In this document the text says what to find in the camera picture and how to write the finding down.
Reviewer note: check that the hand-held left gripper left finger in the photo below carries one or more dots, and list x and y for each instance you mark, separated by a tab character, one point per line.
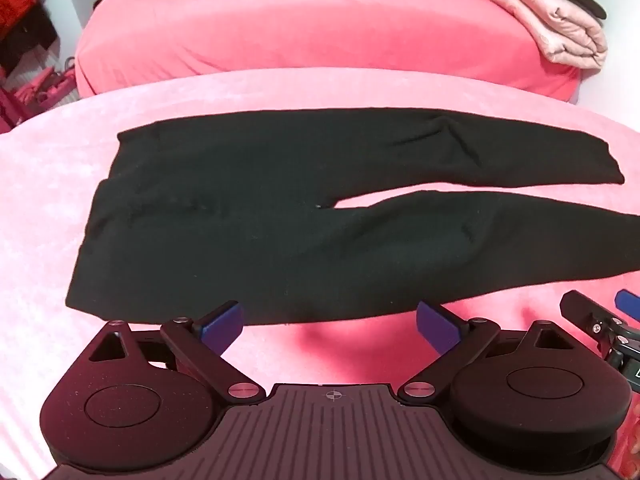
220	327

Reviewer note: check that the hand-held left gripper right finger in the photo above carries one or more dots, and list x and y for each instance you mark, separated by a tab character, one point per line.
440	327

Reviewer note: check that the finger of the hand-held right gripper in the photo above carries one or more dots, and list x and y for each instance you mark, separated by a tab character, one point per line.
590	317
631	304

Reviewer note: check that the black pants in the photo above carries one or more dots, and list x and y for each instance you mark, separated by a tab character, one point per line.
225	235

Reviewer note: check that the folded pale pink quilt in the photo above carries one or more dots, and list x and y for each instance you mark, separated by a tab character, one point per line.
560	25

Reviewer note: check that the pink bag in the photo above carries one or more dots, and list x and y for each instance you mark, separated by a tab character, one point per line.
45	85

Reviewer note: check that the bed with coral sheet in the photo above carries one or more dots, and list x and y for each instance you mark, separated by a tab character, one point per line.
300	25

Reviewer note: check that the hanging dark clothes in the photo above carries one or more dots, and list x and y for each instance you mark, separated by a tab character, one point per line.
30	35

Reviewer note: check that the red hanging garment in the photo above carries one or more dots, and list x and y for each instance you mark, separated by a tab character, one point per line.
11	2

